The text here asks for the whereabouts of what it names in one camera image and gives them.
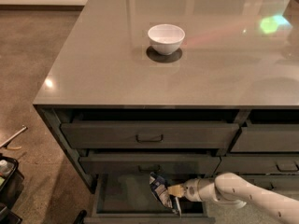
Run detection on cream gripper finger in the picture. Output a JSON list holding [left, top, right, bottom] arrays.
[[167, 184, 185, 198]]

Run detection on open bottom left drawer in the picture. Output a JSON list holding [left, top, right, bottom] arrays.
[[83, 174, 215, 224]]

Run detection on black object near drawer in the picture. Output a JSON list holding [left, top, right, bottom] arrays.
[[73, 210, 87, 224]]

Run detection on top right drawer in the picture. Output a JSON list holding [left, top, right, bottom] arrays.
[[231, 121, 299, 152]]

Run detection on white ceramic bowl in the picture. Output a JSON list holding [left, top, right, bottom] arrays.
[[148, 24, 185, 55]]

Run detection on bottom right drawer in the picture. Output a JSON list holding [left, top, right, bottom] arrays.
[[242, 175, 299, 192]]

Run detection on dark grey drawer cabinet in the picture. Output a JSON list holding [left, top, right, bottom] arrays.
[[32, 0, 299, 224]]

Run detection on middle left drawer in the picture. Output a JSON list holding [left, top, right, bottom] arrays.
[[78, 152, 221, 175]]

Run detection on top left drawer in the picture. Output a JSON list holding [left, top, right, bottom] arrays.
[[61, 121, 239, 148]]

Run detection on blue chip bag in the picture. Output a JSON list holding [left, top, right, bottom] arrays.
[[149, 172, 181, 216]]

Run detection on metal tool on floor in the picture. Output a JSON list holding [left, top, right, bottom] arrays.
[[0, 125, 27, 150]]

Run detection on black bin with bottle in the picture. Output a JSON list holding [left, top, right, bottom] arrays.
[[0, 156, 24, 224]]

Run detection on middle right drawer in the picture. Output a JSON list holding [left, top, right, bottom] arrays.
[[216, 156, 299, 175]]

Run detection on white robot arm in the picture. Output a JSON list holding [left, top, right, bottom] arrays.
[[167, 173, 299, 224]]

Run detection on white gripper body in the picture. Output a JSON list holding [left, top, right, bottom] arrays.
[[183, 179, 202, 202]]

